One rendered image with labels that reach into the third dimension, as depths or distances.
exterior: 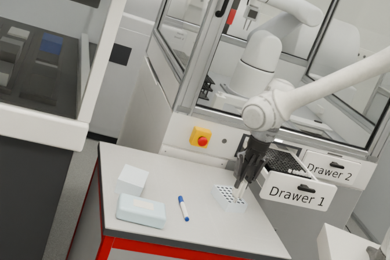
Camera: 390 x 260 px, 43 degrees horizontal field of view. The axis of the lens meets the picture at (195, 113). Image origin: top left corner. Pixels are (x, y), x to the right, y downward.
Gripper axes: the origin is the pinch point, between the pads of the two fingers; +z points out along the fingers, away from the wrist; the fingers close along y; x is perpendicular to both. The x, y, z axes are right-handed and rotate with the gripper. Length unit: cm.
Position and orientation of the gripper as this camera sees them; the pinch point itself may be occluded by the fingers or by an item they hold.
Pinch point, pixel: (239, 188)
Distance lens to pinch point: 175.6
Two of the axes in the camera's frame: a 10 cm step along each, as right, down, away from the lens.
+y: 8.6, 1.5, 4.9
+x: -4.0, -4.2, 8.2
